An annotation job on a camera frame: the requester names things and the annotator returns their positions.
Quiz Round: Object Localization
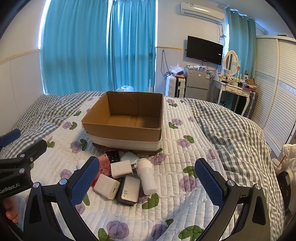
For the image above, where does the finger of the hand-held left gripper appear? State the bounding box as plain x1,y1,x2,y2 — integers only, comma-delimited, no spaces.
0,128,21,147
0,139,48,174

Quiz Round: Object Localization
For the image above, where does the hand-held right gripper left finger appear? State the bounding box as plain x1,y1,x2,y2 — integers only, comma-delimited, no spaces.
23,156,100,241

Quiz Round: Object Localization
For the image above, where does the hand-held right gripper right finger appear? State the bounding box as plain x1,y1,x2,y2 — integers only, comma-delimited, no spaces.
194,158,271,241

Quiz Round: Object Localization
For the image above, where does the white square adapter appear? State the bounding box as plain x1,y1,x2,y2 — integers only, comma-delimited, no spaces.
94,174,121,200

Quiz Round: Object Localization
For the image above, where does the pink patterned card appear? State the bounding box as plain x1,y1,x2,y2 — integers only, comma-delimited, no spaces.
91,156,112,187

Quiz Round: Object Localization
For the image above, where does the white plug charger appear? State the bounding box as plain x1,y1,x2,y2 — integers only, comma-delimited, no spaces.
110,161,138,179

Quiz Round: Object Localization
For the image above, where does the black remote control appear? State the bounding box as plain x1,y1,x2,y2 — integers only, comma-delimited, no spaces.
105,151,121,163

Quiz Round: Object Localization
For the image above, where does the grey power charger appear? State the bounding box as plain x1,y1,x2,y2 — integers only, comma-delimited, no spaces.
116,175,141,206

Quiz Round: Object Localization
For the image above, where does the white oval case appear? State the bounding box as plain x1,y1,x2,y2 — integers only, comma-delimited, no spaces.
120,152,140,165

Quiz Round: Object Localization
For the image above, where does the brown cardboard box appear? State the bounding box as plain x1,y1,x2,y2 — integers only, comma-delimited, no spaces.
81,91,164,156

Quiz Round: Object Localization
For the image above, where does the white cylindrical bottle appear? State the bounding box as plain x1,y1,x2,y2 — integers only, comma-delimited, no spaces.
137,158,158,195

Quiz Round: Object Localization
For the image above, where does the person's left hand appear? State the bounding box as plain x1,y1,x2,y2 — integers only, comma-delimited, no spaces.
2,197,20,224

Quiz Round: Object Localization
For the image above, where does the grey checked bed sheet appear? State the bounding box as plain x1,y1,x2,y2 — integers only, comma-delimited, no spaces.
0,91,104,149

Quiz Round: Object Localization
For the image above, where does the grey checked duvet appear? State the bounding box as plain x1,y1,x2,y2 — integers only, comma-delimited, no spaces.
185,97,285,232

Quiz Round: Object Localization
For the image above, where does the cup with red straw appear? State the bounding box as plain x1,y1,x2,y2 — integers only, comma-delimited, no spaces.
272,155,287,172

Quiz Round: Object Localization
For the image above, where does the white quilted jacket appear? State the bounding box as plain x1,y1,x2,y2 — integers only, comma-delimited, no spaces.
281,144,296,168

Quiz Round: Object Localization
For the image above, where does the grey suitcase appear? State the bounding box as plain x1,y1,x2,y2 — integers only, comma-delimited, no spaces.
245,90,258,119

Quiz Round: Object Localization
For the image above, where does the white dressing table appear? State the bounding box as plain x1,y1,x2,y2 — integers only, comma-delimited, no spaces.
213,77,253,116

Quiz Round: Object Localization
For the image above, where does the silver small fridge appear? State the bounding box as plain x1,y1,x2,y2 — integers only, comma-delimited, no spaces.
184,68,213,101

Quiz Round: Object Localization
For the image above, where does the white suitcase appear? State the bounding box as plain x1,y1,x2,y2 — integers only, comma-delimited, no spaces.
165,75,187,98

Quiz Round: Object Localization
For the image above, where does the small open cardboard box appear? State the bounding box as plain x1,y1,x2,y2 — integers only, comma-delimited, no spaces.
245,78,257,91

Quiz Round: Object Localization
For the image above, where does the wide blue curtain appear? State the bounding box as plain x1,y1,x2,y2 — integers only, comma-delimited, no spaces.
40,0,110,96

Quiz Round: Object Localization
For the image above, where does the white slatted wardrobe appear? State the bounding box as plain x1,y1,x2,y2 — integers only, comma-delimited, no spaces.
251,35,296,154

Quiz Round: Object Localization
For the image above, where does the clear plastic bag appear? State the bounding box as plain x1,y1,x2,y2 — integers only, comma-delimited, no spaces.
169,64,188,77

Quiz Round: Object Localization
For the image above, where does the white oval mirror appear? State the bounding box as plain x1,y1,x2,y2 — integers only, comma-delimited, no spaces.
223,50,239,76

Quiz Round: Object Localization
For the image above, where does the narrow blue curtain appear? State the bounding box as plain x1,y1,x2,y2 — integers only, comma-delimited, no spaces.
107,0,157,92

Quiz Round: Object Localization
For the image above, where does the blue curtain beside wardrobe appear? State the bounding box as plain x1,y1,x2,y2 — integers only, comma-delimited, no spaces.
225,7,257,82

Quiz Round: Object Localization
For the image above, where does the white air conditioner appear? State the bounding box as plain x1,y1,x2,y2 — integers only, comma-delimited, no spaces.
180,2,225,23

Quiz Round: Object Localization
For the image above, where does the hanging wall cable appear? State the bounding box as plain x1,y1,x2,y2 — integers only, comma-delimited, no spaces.
160,49,171,77

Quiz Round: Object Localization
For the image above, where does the black wall television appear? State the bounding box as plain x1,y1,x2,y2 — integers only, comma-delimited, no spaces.
186,35,224,66

